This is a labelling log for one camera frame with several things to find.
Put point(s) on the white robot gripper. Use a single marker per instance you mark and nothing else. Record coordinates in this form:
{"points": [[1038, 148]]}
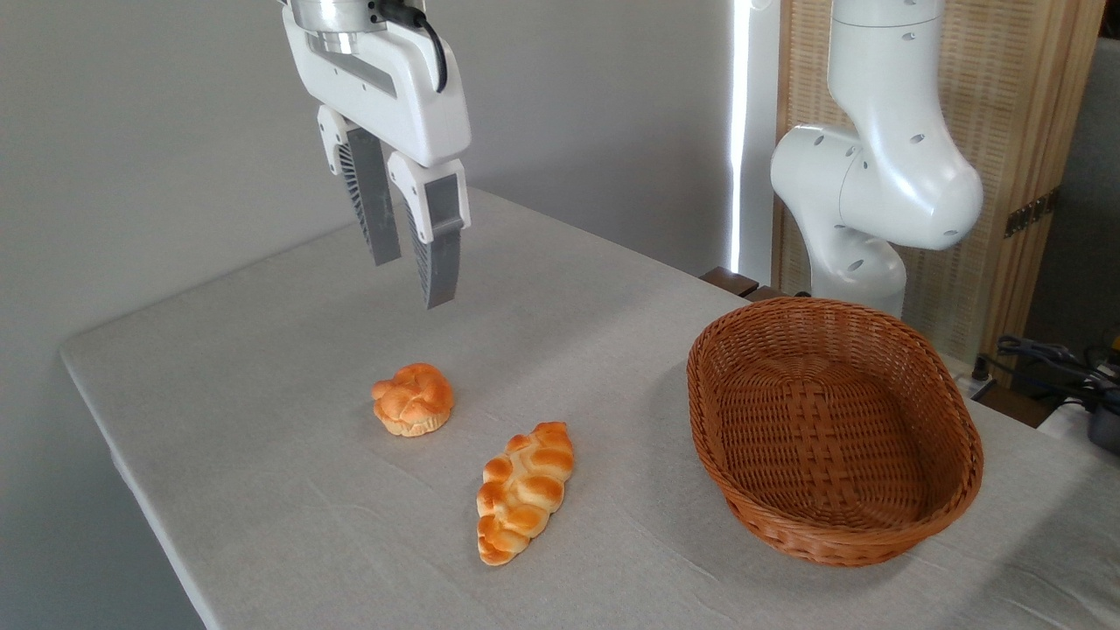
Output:
{"points": [[385, 87]]}

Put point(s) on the dark brown wooden furniture piece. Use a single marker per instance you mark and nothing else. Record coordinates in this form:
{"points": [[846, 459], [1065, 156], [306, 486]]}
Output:
{"points": [[731, 282]]}

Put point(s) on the wooden woven folding screen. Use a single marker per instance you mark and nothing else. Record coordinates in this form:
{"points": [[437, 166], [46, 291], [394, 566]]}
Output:
{"points": [[1015, 96]]}

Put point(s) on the brown oval wicker basket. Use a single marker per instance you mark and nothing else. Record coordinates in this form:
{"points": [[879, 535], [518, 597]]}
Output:
{"points": [[831, 437]]}

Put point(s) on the light grey tablecloth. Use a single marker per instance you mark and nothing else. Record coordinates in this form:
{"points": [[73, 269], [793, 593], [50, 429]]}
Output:
{"points": [[350, 525]]}

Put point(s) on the long braided bread loaf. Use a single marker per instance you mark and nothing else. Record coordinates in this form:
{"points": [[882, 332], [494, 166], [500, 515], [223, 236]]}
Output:
{"points": [[523, 494]]}

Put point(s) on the dark metal screen hinge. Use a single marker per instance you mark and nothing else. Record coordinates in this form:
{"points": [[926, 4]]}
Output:
{"points": [[1031, 214]]}

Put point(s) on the round knotted bread bun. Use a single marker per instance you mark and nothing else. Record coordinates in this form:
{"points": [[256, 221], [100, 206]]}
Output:
{"points": [[413, 398]]}

